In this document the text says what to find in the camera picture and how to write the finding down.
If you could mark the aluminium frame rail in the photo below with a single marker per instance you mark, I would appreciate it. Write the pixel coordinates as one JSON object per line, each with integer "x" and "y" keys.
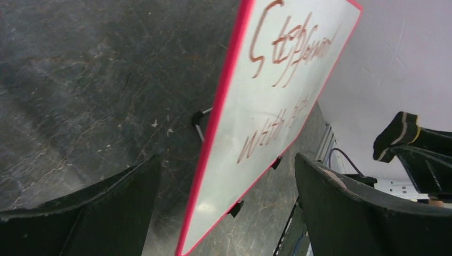
{"x": 325, "y": 153}

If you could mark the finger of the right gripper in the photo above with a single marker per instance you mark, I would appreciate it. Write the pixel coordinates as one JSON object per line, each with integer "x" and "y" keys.
{"x": 427, "y": 161}

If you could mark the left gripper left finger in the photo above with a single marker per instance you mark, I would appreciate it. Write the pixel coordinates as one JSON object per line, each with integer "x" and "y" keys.
{"x": 110, "y": 217}

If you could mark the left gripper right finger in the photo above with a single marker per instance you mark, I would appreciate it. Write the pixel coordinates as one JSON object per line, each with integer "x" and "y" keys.
{"x": 347, "y": 217}

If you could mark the yellow bone shaped eraser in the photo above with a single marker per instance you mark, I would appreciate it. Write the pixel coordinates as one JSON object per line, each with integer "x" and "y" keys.
{"x": 402, "y": 130}

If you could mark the pink framed whiteboard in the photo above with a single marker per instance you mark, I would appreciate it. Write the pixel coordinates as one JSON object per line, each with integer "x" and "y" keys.
{"x": 280, "y": 56}

